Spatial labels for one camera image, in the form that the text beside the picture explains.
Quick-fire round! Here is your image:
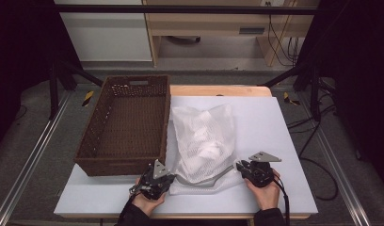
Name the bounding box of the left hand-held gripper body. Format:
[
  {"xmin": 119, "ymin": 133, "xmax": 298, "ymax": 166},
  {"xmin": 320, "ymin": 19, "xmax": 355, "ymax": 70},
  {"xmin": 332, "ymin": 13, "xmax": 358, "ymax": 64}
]
[{"xmin": 129, "ymin": 159, "xmax": 170, "ymax": 201}]

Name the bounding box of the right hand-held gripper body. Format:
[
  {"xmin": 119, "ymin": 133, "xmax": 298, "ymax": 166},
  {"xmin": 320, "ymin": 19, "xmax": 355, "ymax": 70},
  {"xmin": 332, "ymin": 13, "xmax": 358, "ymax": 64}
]
[{"xmin": 246, "ymin": 151, "xmax": 282, "ymax": 188}]

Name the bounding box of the white garment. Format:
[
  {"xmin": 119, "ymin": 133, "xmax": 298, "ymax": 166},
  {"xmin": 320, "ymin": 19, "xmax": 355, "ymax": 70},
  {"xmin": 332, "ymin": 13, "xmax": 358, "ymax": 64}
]
[{"xmin": 186, "ymin": 125, "xmax": 229, "ymax": 165}]

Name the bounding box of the brown wicker basket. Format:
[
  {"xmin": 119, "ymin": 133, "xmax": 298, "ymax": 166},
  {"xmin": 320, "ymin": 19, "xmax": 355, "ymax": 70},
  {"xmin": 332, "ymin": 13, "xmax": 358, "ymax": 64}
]
[{"xmin": 73, "ymin": 74, "xmax": 171, "ymax": 177}]

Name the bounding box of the white mesh laundry bag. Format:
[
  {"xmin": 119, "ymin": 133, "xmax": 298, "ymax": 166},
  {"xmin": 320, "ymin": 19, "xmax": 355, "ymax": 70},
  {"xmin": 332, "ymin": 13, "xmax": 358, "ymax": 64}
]
[{"xmin": 168, "ymin": 103, "xmax": 245, "ymax": 196}]

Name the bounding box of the person's left hand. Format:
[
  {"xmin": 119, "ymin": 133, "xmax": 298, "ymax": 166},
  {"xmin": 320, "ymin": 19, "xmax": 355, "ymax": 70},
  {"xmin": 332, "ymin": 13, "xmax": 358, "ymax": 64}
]
[{"xmin": 131, "ymin": 177, "xmax": 167, "ymax": 218}]

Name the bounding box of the person's right hand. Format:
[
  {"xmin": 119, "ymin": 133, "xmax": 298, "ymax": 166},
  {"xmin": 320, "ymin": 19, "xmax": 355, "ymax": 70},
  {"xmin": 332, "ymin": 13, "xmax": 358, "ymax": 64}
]
[{"xmin": 245, "ymin": 169, "xmax": 281, "ymax": 211}]

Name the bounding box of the white board sheet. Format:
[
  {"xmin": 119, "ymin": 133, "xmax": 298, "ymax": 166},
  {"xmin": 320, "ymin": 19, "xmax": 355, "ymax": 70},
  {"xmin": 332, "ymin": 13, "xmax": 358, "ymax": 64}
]
[{"xmin": 54, "ymin": 95, "xmax": 319, "ymax": 217}]

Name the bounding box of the wooden table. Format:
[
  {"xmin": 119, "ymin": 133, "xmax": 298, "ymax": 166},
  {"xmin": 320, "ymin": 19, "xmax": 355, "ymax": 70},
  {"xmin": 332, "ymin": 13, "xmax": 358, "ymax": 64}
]
[{"xmin": 59, "ymin": 85, "xmax": 311, "ymax": 220}]

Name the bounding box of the black metal stand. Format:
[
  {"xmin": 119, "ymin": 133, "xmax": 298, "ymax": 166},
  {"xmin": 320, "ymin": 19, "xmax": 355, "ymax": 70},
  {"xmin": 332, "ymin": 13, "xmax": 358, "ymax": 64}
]
[
  {"xmin": 259, "ymin": 59, "xmax": 323, "ymax": 122},
  {"xmin": 48, "ymin": 59, "xmax": 104, "ymax": 121}
]

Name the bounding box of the light wooden desk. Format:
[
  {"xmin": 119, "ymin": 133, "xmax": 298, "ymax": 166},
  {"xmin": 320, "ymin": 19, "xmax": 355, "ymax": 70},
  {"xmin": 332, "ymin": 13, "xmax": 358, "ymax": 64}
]
[{"xmin": 142, "ymin": 0, "xmax": 321, "ymax": 68}]

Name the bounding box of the dark curtain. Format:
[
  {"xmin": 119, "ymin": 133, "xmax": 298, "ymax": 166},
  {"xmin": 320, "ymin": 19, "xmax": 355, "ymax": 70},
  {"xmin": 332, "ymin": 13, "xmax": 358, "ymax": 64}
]
[
  {"xmin": 297, "ymin": 0, "xmax": 384, "ymax": 189},
  {"xmin": 0, "ymin": 0, "xmax": 83, "ymax": 154}
]

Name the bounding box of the white cabinet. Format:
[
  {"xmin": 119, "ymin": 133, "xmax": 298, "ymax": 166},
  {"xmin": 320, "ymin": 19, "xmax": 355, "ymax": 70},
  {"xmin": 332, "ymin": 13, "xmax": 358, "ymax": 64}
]
[{"xmin": 54, "ymin": 0, "xmax": 153, "ymax": 63}]

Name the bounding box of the black horizontal bar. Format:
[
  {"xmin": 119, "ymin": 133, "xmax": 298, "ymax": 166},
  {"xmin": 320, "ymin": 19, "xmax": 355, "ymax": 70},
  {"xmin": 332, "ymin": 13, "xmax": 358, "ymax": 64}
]
[{"xmin": 53, "ymin": 4, "xmax": 320, "ymax": 16}]

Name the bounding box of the black floor cable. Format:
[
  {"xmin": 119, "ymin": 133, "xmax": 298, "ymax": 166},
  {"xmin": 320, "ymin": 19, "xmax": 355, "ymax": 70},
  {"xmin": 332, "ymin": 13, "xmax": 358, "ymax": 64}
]
[{"xmin": 287, "ymin": 103, "xmax": 339, "ymax": 202}]

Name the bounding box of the aluminium floor rail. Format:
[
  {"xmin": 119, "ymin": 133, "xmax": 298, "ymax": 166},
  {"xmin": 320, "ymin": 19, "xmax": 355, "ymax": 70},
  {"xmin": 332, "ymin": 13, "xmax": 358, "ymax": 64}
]
[
  {"xmin": 0, "ymin": 90, "xmax": 72, "ymax": 226},
  {"xmin": 297, "ymin": 92, "xmax": 372, "ymax": 226}
]

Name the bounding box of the bundle of black cables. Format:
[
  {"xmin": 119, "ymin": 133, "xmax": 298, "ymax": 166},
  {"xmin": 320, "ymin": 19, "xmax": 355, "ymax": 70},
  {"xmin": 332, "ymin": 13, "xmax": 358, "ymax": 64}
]
[{"xmin": 266, "ymin": 13, "xmax": 302, "ymax": 68}]

